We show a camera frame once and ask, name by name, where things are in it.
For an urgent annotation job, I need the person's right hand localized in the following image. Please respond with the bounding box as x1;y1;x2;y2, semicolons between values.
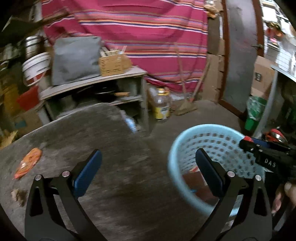
271;182;296;216

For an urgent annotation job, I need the green plastic bag bin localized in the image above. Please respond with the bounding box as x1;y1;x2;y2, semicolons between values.
245;96;267;132

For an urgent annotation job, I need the light blue plastic basket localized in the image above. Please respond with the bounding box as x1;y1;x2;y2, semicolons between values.
168;124;265;215

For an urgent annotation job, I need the orange snack wrapper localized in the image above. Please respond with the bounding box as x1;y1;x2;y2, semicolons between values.
14;148;42;179

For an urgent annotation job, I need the cardboard box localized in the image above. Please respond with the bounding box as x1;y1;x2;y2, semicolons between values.
250;56;278;100

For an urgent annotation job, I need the red plastic tub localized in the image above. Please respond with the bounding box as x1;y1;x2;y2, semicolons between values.
16;86;40;111

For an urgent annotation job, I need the oil bottle yellow label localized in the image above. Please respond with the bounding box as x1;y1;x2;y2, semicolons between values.
154;87;171;121

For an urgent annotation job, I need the white plastic bucket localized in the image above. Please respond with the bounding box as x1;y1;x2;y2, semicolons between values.
22;52;51;87

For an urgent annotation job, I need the low wooden shelf table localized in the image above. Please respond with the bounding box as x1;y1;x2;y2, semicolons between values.
39;66;149;132

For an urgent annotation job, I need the pink striped cloth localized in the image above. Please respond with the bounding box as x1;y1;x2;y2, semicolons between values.
42;1;208;92

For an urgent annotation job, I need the grey cushion bag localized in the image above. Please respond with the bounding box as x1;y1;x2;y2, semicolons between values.
52;36;101;86

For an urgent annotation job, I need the wooden utensil holder box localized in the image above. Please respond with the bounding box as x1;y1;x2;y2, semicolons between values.
98;46;132;77

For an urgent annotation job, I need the steel pot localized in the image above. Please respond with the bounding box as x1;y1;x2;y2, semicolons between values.
23;35;44;59

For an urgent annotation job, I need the broom with wooden handle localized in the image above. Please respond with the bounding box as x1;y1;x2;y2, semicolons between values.
174;43;211;115

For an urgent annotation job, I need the dark door red frame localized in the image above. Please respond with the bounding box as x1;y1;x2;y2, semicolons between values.
219;1;264;116

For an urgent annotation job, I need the black pan wooden handle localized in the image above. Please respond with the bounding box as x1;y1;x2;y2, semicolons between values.
94;89;132;99

